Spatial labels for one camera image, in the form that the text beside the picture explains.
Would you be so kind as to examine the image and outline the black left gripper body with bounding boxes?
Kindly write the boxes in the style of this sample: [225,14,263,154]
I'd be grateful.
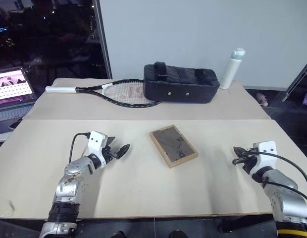
[102,145,120,165]

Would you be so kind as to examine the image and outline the grey slanted metal bar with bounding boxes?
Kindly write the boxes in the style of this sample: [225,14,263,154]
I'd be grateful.
[281,57,307,103]

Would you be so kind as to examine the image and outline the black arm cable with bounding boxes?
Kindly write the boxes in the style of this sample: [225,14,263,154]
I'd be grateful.
[242,150,307,208]
[69,132,91,162]

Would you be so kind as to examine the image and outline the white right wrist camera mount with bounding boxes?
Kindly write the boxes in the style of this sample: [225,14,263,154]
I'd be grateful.
[252,140,278,172]

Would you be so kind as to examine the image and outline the small white and black device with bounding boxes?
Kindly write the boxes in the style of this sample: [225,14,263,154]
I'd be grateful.
[8,118,23,130]

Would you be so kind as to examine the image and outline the white water bottle green lid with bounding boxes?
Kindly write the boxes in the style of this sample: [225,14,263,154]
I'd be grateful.
[218,47,246,90]

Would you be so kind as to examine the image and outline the pink object on floor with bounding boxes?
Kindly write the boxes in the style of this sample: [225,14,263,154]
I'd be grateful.
[256,92,269,107]

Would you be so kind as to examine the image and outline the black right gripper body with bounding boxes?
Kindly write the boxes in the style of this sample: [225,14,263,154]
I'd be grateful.
[240,148,260,175]

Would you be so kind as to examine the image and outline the black tennis racket white grip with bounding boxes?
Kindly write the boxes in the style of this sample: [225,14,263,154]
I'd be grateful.
[45,78,162,109]

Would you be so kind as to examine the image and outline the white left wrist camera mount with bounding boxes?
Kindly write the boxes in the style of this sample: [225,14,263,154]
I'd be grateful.
[87,130,108,169]

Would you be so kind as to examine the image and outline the grey metal window post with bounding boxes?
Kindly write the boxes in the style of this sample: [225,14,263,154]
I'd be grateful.
[92,0,113,80]

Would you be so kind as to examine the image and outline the dark rounded shape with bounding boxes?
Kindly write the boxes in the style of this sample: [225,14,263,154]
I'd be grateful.
[168,230,190,238]

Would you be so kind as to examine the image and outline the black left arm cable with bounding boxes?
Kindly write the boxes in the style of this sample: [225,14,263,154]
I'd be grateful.
[69,132,91,162]

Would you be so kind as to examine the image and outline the wooden framed slate board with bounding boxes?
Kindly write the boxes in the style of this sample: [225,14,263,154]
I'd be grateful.
[149,124,200,169]

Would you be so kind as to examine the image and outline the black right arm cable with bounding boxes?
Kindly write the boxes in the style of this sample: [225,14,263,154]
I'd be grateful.
[242,150,307,208]

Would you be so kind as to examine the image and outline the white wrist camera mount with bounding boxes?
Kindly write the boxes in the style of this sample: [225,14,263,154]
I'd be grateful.
[252,140,278,172]
[87,130,108,169]

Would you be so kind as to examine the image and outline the black padded bag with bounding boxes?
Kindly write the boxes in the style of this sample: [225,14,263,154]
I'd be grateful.
[143,60,221,105]

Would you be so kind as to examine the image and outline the laptop with lit screen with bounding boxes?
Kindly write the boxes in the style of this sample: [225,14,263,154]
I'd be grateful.
[0,66,38,143]

